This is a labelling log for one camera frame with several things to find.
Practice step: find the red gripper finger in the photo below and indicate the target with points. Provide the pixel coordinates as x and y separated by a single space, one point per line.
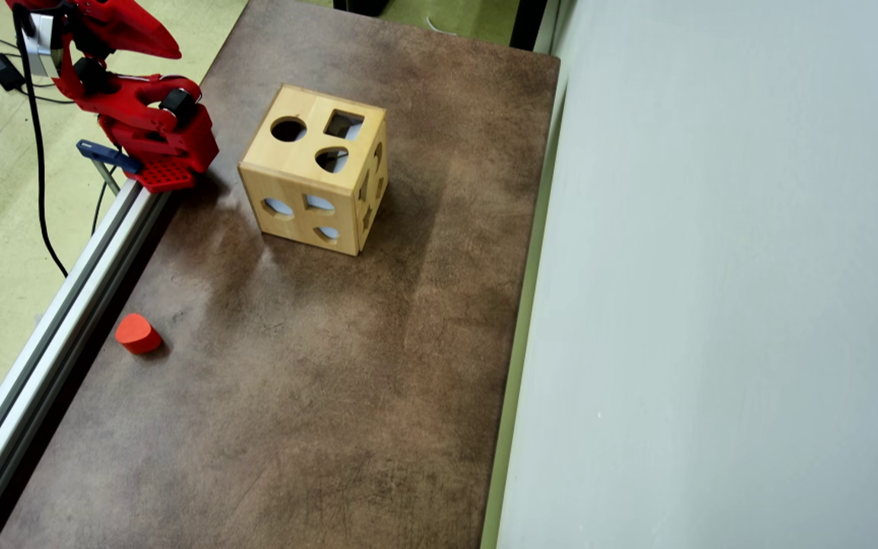
138 34

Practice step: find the red robot arm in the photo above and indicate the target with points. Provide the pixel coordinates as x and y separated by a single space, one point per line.
157 141

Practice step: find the wooden shape sorter box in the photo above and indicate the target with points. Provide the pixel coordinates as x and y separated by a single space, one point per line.
309 164

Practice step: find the black power adapter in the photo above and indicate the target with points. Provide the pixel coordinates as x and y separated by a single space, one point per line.
3 71

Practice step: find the blue clamp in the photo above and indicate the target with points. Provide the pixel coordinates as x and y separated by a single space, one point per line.
107 155

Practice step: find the black object at table end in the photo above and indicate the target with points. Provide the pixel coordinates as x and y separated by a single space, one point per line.
361 6

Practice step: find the red rounded triangle block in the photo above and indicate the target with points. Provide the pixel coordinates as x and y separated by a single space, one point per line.
136 334

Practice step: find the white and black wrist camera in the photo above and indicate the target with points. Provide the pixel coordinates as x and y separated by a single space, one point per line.
44 46

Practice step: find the aluminium profile rail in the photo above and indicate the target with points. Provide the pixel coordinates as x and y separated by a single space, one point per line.
65 305

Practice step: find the black vertical post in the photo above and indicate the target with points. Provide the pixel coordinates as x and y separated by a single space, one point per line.
528 23

